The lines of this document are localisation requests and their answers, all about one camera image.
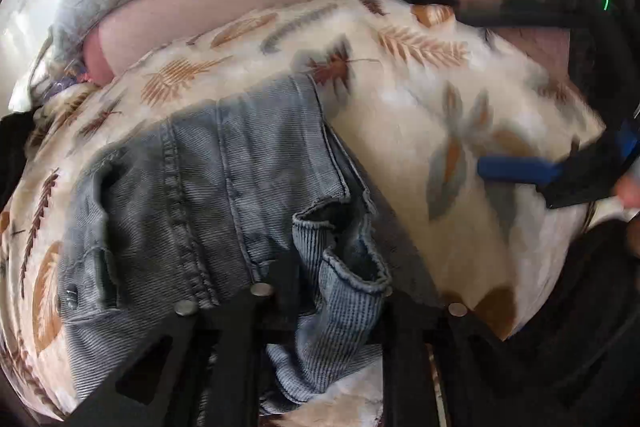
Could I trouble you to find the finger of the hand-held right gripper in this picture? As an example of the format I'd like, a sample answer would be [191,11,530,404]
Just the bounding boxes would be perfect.
[477,122,640,210]
[457,0,576,30]

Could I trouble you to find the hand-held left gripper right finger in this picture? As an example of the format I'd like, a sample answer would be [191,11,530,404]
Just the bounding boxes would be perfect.
[380,287,551,427]

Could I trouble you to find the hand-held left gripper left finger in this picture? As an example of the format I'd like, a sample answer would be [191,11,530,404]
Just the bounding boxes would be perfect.
[65,252,321,427]

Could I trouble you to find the grey-blue denim pants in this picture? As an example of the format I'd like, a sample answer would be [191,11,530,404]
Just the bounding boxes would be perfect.
[57,74,451,415]

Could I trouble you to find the person's right hand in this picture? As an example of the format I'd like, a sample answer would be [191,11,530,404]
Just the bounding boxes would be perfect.
[616,169,640,208]

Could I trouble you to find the leaf printed blanket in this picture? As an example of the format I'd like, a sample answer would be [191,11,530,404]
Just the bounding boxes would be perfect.
[0,0,608,427]

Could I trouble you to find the dark cloth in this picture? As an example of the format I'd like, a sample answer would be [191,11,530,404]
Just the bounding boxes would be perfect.
[500,207,640,427]

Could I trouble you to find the large black garment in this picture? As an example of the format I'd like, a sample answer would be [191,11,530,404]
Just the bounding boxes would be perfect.
[0,109,41,208]

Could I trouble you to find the white crumpled cloth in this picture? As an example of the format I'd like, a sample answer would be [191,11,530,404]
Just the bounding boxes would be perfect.
[7,67,51,112]

